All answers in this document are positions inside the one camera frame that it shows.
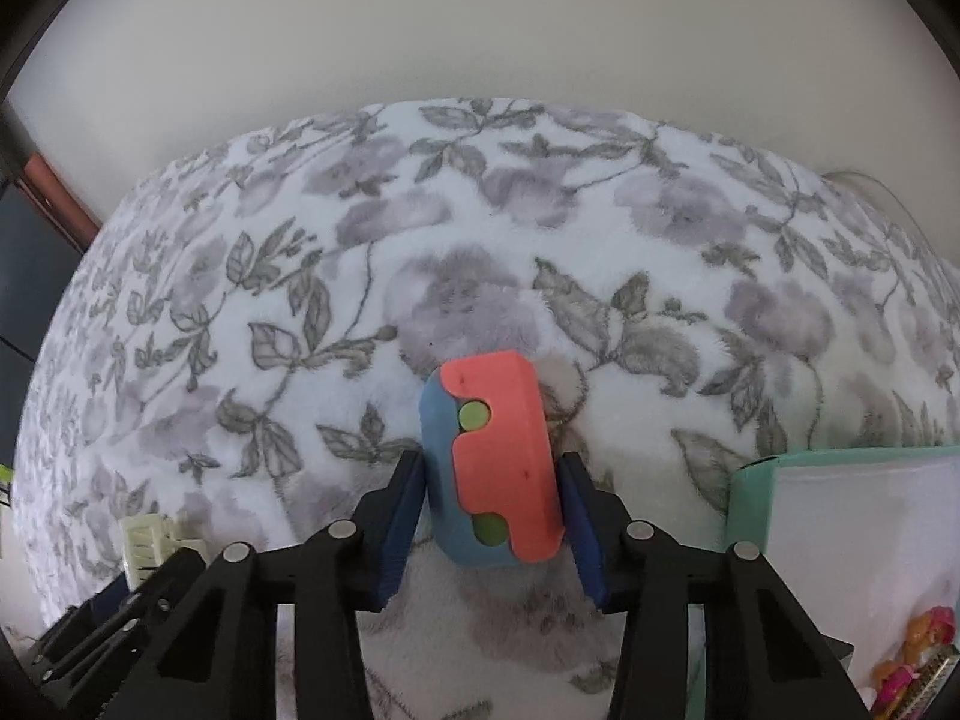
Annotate teal shallow box tray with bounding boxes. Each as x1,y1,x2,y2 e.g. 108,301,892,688
726,446,960,720

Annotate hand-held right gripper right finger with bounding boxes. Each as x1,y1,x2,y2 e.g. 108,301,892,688
555,451,863,720

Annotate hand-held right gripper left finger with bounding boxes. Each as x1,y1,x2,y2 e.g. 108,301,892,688
94,450,428,720

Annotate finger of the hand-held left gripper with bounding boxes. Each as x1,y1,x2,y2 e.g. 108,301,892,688
41,576,147,650
34,546,207,720

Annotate puppy figure toy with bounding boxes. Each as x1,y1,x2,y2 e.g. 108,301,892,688
870,606,960,715

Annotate cream hair claw clip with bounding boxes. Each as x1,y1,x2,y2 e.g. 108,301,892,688
120,514,207,590

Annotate floral fleece blanket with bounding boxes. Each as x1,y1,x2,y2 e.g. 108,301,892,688
15,97,960,720

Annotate orange and blue toy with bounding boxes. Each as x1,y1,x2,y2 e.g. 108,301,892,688
418,351,565,569

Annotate brown wooden frame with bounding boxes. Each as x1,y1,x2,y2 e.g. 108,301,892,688
19,154,102,252

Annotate thin pale cable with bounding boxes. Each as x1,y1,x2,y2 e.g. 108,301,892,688
821,169,931,241

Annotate dark cabinet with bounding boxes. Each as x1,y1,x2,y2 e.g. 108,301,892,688
0,105,98,406

